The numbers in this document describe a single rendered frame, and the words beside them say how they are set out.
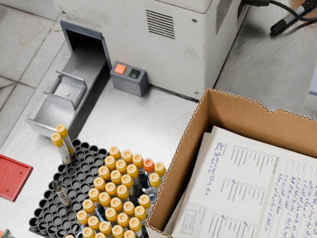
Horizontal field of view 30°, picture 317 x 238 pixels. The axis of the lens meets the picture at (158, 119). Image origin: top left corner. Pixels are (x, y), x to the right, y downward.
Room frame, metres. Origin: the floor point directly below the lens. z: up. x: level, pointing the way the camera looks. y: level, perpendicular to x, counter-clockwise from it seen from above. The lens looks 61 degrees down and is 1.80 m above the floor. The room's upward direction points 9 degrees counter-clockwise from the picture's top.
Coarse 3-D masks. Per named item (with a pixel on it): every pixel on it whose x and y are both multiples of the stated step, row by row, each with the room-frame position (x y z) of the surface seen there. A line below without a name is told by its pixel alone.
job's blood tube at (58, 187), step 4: (52, 180) 0.38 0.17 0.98; (56, 180) 0.38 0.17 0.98; (52, 184) 0.38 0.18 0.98; (56, 184) 0.38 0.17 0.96; (60, 184) 0.38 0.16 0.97; (56, 188) 0.37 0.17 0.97; (60, 188) 0.37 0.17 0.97; (56, 192) 0.37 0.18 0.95; (60, 192) 0.37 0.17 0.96; (64, 192) 0.37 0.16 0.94; (60, 196) 0.37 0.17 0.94; (64, 196) 0.37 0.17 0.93; (64, 200) 0.37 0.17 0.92; (68, 200) 0.37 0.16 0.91; (64, 204) 0.37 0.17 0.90; (68, 204) 0.37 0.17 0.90
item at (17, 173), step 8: (0, 160) 0.48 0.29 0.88; (8, 160) 0.48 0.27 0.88; (16, 160) 0.47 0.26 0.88; (0, 168) 0.47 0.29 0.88; (8, 168) 0.46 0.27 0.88; (16, 168) 0.46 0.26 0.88; (24, 168) 0.46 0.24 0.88; (32, 168) 0.46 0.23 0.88; (0, 176) 0.45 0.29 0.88; (8, 176) 0.45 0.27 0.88; (16, 176) 0.45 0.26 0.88; (24, 176) 0.44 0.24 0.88; (0, 184) 0.44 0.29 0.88; (8, 184) 0.43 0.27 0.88; (16, 184) 0.43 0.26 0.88; (0, 192) 0.42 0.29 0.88; (8, 192) 0.42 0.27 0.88; (16, 192) 0.41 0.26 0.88
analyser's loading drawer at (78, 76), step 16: (80, 48) 0.67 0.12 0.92; (96, 48) 0.66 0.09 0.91; (80, 64) 0.63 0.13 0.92; (96, 64) 0.63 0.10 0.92; (64, 80) 0.60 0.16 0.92; (80, 80) 0.58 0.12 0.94; (48, 96) 0.56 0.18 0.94; (64, 96) 0.57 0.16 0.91; (80, 96) 0.56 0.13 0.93; (48, 112) 0.54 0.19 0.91; (64, 112) 0.54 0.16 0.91; (32, 128) 0.52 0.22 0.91; (48, 128) 0.50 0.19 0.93
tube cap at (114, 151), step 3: (111, 147) 0.41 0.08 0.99; (114, 147) 0.41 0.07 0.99; (117, 147) 0.41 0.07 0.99; (111, 150) 0.41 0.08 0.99; (114, 150) 0.41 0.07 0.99; (117, 150) 0.41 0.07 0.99; (111, 153) 0.40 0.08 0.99; (114, 153) 0.40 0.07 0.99; (117, 153) 0.40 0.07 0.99; (120, 153) 0.41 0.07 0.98; (114, 156) 0.40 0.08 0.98; (117, 156) 0.40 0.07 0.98; (120, 156) 0.41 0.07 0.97; (117, 159) 0.40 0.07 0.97
